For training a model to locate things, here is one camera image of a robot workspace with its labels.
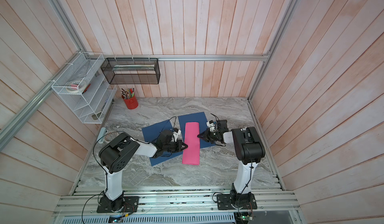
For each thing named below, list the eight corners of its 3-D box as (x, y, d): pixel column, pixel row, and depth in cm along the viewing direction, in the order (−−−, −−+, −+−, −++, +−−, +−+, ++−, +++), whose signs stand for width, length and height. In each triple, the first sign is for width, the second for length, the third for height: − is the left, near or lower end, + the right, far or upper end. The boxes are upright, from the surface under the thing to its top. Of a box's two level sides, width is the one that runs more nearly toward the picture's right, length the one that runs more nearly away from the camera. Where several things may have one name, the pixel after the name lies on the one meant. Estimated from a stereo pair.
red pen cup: (128, 112, 115) (120, 95, 101) (127, 102, 121) (119, 85, 108) (139, 109, 116) (132, 93, 103) (137, 99, 123) (130, 83, 110)
